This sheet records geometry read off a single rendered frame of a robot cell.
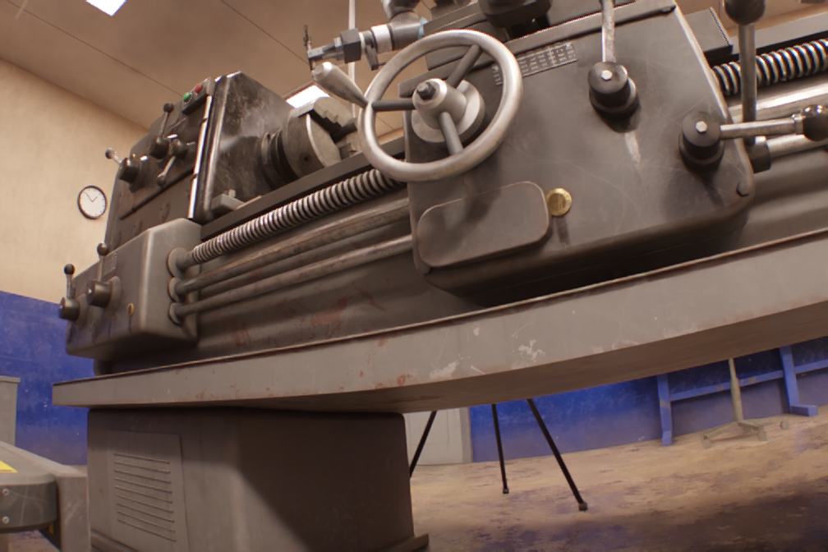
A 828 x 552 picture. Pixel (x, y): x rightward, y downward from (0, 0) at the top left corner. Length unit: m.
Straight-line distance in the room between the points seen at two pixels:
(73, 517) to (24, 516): 0.04
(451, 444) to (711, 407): 2.19
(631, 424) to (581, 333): 3.42
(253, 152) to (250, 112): 0.13
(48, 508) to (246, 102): 1.25
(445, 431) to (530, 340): 3.81
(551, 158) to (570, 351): 0.21
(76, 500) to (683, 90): 0.64
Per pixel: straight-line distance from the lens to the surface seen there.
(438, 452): 4.33
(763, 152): 0.62
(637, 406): 3.88
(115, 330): 1.16
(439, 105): 0.53
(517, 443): 4.09
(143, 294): 1.07
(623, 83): 0.52
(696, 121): 0.49
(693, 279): 0.48
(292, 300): 0.92
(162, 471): 1.13
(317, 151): 1.22
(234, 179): 1.28
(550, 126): 0.56
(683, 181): 0.51
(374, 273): 0.81
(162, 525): 1.17
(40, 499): 0.30
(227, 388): 0.76
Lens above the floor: 0.35
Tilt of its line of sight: 17 degrees up
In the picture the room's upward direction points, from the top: 4 degrees counter-clockwise
